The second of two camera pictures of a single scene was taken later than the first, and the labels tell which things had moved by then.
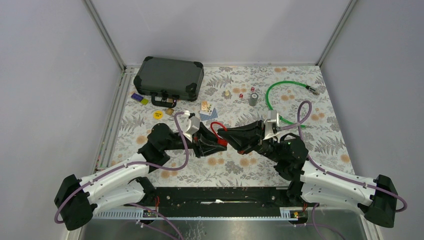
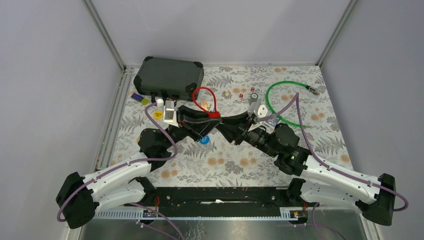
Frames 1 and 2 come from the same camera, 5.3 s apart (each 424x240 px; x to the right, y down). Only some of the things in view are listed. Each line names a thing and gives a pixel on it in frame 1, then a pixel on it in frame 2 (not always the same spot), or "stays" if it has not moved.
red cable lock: x=221 y=142 → x=205 y=98
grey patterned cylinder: x=253 y=99 stays
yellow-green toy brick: x=144 y=101 stays
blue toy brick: x=137 y=97 stays
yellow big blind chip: x=158 y=115 stays
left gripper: x=201 y=146 → x=199 y=122
